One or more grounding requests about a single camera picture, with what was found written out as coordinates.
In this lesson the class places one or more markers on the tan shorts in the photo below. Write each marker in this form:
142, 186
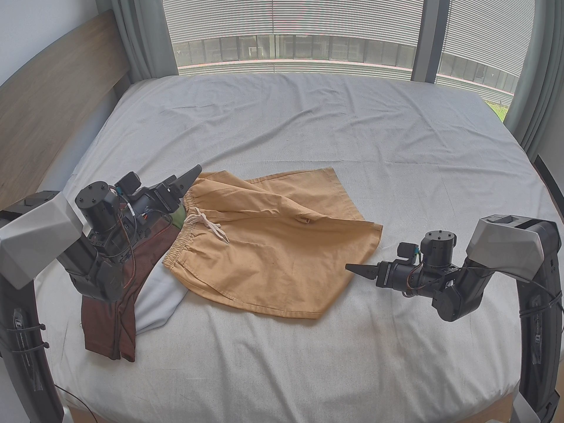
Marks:
273, 254

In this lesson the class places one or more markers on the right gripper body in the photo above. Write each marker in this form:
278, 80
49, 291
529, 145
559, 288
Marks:
394, 274

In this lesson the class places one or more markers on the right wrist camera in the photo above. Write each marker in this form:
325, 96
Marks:
407, 253

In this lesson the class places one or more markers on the grey-green curtain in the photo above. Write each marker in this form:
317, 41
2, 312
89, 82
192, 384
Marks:
540, 82
141, 24

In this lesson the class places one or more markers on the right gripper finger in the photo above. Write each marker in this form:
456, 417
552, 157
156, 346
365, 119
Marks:
363, 270

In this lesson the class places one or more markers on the pale grey garment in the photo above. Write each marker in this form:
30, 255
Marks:
161, 298

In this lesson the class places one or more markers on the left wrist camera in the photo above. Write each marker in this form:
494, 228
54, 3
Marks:
129, 183

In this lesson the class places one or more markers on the brown garment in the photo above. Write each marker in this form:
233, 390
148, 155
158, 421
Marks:
110, 324

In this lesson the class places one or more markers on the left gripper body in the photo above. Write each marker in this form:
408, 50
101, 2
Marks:
158, 198

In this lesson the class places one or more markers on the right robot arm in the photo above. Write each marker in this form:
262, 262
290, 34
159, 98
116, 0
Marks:
502, 254

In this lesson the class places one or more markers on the window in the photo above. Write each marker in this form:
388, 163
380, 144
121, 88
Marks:
308, 16

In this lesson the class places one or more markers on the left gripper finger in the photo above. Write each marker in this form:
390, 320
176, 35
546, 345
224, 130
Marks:
188, 178
170, 179

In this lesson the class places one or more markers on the green garment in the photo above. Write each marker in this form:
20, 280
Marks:
178, 217

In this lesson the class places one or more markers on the bed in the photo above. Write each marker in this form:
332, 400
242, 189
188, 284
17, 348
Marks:
308, 139

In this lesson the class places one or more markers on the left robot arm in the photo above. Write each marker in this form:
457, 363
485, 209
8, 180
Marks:
35, 245

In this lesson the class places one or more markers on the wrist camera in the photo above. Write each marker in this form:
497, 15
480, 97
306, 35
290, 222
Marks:
407, 253
129, 183

